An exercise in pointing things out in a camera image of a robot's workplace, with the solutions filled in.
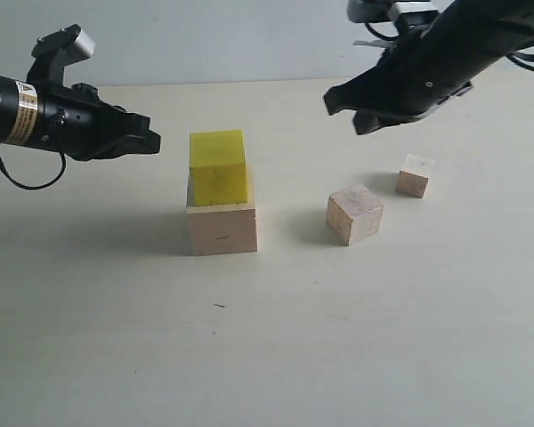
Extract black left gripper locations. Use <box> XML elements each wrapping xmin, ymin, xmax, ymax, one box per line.
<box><xmin>26</xmin><ymin>44</ymin><xmax>161</xmax><ymax>161</ymax></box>

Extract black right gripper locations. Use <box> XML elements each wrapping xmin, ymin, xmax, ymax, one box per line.
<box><xmin>323</xmin><ymin>8</ymin><xmax>507</xmax><ymax>135</ymax></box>

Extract yellow cube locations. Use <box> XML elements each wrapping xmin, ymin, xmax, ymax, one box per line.
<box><xmin>189</xmin><ymin>130</ymin><xmax>248</xmax><ymax>206</ymax></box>

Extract medium wooden cube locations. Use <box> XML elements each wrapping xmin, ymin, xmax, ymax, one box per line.
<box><xmin>326</xmin><ymin>183</ymin><xmax>384</xmax><ymax>246</ymax></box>

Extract large wooden cube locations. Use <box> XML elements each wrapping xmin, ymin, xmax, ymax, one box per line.
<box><xmin>185</xmin><ymin>166</ymin><xmax>259</xmax><ymax>256</ymax></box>

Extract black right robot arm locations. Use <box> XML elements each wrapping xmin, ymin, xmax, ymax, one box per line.
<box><xmin>323</xmin><ymin>0</ymin><xmax>534</xmax><ymax>135</ymax></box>

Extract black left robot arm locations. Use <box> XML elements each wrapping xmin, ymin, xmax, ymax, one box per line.
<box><xmin>0</xmin><ymin>46</ymin><xmax>161</xmax><ymax>162</ymax></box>

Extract small wooden cube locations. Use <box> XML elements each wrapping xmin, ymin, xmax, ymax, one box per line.
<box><xmin>395</xmin><ymin>154</ymin><xmax>436</xmax><ymax>198</ymax></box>

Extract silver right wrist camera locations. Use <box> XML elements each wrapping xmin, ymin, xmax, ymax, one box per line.
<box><xmin>346</xmin><ymin>0</ymin><xmax>441</xmax><ymax>32</ymax></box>

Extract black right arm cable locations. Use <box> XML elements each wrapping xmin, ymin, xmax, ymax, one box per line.
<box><xmin>506</xmin><ymin>37</ymin><xmax>534</xmax><ymax>75</ymax></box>

